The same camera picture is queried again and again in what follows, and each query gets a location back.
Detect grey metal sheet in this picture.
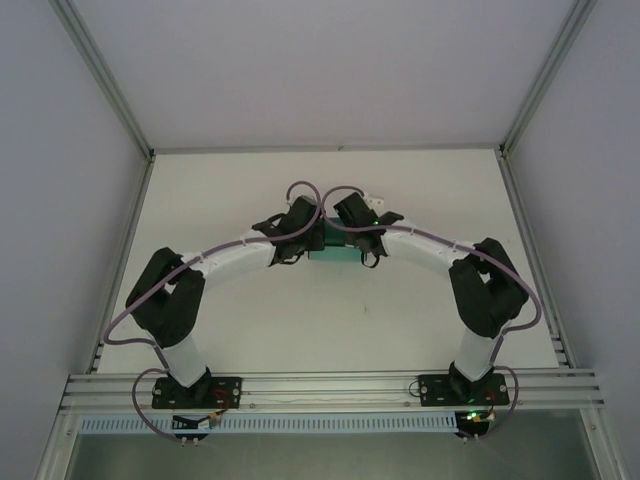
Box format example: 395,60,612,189
67,432,601,480

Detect aluminium frame post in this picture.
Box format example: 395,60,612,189
498,0,599,160
48,0,155,160

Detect aluminium table back rail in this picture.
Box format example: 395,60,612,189
152,142,504,155

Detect light blue slotted cable duct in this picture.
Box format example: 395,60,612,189
79,412,459,434

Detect small wiring connector board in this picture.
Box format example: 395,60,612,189
171,410,222,432
458,408,497,432

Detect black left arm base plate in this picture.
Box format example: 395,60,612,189
151,374,244,410

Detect aluminium mounting rail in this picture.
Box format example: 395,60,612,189
58,368,607,412

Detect teal paper box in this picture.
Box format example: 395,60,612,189
306,217,364,264

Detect aluminium table side rail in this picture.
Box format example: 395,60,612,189
88,155,156,375
499,155,574,370

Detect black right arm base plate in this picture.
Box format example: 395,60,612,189
417,372,510,407

